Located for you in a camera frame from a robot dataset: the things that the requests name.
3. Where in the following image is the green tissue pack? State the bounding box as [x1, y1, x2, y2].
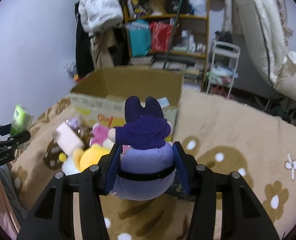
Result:
[10, 104, 33, 137]

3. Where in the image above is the yellow bear plush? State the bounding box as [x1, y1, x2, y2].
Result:
[62, 144, 110, 176]

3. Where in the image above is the pale pink plush cushion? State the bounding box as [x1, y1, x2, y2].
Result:
[53, 122, 85, 156]

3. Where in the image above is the pink white plush toy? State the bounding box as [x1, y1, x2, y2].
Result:
[89, 123, 113, 149]

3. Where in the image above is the purple hooded plush doll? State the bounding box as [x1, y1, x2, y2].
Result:
[108, 96, 175, 200]

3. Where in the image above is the beige flower pattern blanket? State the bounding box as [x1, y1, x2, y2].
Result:
[11, 89, 296, 239]

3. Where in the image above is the small purple toy in bag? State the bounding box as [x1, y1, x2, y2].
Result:
[66, 118, 81, 132]

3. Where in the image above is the open cardboard box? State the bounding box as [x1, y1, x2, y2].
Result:
[69, 67, 183, 128]

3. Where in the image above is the black hanging coat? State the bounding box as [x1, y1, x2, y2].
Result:
[74, 2, 94, 79]

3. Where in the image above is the white utility cart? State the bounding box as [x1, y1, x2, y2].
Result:
[207, 41, 241, 99]

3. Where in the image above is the white puffer jacket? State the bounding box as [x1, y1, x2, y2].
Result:
[79, 0, 124, 36]

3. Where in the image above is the teal gift bag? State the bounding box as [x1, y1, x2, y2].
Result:
[126, 20, 151, 57]

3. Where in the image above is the red gift bag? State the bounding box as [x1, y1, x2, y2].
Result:
[150, 22, 173, 53]

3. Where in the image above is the wooden bookshelf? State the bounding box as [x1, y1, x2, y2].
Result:
[123, 0, 210, 91]

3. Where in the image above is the cream folding floor chair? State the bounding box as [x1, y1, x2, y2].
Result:
[234, 0, 296, 101]

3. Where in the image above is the green pole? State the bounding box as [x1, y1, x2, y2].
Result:
[163, 0, 183, 69]

